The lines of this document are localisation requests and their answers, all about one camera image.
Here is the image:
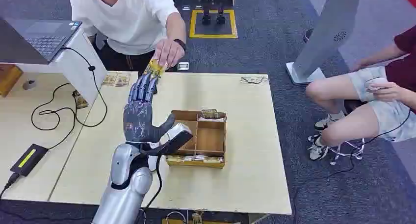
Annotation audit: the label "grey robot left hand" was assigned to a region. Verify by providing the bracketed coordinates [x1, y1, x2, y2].
[123, 72, 176, 144]

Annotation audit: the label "yellow printed card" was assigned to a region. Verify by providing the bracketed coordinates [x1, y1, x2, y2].
[144, 58, 165, 79]

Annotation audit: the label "wooden card box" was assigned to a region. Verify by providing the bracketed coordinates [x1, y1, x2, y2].
[165, 109, 228, 170]

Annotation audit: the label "long row of cards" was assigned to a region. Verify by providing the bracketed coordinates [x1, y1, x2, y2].
[166, 154, 225, 165]

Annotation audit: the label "small stack of cards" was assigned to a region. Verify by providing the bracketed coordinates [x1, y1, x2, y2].
[198, 109, 227, 123]

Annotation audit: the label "standing person's left hand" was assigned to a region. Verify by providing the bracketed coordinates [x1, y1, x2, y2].
[153, 37, 186, 69]

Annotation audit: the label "white laptop stand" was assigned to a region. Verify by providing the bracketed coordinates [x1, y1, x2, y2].
[14, 27, 108, 105]

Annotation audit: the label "standing person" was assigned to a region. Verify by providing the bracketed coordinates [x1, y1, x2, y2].
[69, 0, 187, 75]

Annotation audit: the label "yellow floor tape square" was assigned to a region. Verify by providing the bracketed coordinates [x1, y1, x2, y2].
[189, 9, 238, 39]

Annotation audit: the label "thin-framed eyeglasses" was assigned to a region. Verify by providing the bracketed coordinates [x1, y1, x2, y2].
[239, 75, 269, 85]

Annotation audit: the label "black yellow-labelled power adapter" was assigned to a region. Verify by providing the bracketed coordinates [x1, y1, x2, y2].
[9, 143, 50, 178]

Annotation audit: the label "black robot legs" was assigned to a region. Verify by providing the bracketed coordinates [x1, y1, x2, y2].
[198, 0, 227, 25]

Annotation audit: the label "grey laptop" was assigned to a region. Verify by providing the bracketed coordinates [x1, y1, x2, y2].
[0, 16, 83, 66]

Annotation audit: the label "brown wooden block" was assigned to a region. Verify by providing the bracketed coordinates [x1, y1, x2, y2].
[0, 64, 24, 98]

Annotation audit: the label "seated person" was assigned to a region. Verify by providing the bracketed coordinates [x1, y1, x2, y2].
[305, 25, 416, 161]

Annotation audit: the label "white kiosk stand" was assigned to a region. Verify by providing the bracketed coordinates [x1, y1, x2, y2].
[286, 0, 362, 86]

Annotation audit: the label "chrome stool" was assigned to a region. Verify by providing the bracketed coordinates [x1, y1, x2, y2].
[307, 99, 366, 166]

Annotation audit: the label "white handheld controller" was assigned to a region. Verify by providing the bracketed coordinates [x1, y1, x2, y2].
[364, 77, 390, 93]

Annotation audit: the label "seated person's left hand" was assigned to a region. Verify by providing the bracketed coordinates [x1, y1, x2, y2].
[367, 82, 405, 102]

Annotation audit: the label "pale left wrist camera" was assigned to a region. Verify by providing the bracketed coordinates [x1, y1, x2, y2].
[142, 123, 194, 157]

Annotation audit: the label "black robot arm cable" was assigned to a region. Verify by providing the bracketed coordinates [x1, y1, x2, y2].
[134, 154, 163, 224]

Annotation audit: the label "black laptop power cable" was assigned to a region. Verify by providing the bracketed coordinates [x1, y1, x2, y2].
[30, 46, 108, 150]

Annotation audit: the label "white cable loop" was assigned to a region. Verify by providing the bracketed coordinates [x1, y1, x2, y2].
[165, 211, 188, 224]

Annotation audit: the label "black adapter mains cable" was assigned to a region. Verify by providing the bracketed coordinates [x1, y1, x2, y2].
[0, 172, 21, 200]

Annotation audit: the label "black floor cable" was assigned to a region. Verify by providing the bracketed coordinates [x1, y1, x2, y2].
[290, 109, 412, 224]

